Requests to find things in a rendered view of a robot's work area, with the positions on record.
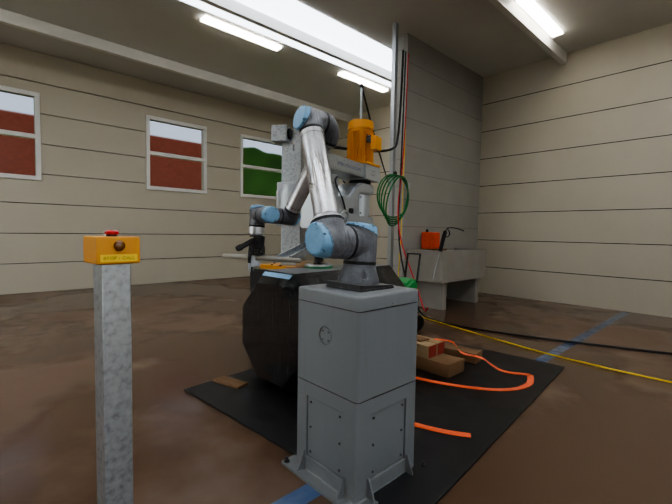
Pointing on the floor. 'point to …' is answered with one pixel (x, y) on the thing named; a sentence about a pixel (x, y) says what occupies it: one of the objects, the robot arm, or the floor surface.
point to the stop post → (113, 364)
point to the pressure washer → (413, 286)
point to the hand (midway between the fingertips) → (250, 269)
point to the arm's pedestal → (355, 390)
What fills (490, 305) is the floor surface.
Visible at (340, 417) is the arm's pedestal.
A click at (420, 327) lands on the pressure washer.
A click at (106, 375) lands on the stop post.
